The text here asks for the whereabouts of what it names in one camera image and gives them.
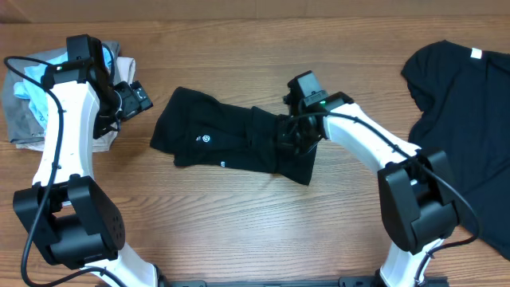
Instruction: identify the beige folded shirt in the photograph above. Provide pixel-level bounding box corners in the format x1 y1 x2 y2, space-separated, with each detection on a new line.
16 57 135 152

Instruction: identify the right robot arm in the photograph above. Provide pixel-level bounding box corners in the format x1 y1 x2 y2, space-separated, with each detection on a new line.
279 89 461 286

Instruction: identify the black t-shirt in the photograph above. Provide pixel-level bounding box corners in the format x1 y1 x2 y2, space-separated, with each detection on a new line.
150 87 316 185

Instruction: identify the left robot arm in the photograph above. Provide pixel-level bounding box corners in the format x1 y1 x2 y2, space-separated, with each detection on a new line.
13 56 168 286

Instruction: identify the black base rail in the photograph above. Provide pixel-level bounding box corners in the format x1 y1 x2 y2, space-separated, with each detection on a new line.
159 275 451 287

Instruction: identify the grey folded shirt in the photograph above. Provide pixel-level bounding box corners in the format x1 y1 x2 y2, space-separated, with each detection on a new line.
2 41 121 144

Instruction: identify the light blue printed t-shirt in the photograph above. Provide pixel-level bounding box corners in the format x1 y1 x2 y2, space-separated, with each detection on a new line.
14 47 116 130

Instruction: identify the dark navy t-shirt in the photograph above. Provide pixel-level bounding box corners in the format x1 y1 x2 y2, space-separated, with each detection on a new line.
401 41 509 258

